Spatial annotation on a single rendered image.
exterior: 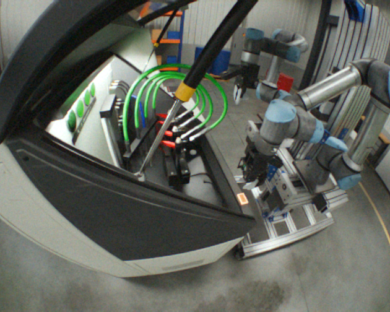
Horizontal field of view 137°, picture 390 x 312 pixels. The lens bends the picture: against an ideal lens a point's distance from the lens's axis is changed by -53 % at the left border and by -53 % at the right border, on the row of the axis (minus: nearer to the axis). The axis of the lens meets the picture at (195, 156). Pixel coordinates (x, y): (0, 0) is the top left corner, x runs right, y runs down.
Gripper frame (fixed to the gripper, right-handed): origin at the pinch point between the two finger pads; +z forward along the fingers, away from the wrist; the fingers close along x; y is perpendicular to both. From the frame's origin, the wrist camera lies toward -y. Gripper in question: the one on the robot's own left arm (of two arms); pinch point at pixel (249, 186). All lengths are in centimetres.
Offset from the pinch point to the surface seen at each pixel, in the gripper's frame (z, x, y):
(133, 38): -45, -57, 41
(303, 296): 105, 88, -76
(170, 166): 7.0, -22.2, 27.3
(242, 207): 10.1, 3.7, 1.5
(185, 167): 7.0, -20.6, 20.7
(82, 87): -38, -6, 49
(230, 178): 10.1, -12.4, 0.4
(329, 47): -146, -405, -647
